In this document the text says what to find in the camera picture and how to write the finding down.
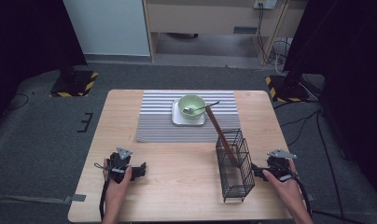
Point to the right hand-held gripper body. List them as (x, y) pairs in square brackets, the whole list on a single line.
[(278, 165)]

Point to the brown wooden chopstick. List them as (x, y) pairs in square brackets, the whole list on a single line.
[(215, 124), (219, 128)]

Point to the white square plate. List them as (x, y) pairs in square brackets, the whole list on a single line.
[(177, 119)]

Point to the person's right hand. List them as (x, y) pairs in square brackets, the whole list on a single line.
[(286, 189)]

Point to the grey floor tape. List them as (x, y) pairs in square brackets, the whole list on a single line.
[(75, 198)]

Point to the metal spoon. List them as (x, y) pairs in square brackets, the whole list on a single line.
[(205, 107)]

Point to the light green bowl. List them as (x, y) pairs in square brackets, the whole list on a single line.
[(192, 105)]

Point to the white power strip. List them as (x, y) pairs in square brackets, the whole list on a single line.
[(266, 3)]

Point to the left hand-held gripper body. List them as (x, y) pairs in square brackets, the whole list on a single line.
[(119, 165)]

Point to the person's left hand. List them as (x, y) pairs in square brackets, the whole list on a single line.
[(117, 189)]

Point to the light wooden desk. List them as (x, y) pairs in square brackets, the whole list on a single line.
[(202, 18)]

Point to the black yellow striped stand base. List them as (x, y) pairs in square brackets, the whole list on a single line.
[(74, 84), (286, 91)]

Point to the white panel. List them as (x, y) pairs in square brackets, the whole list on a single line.
[(108, 28)]

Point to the grey striped placemat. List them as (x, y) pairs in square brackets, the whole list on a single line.
[(155, 124)]

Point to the black curtain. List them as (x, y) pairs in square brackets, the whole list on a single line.
[(28, 40), (348, 62)]

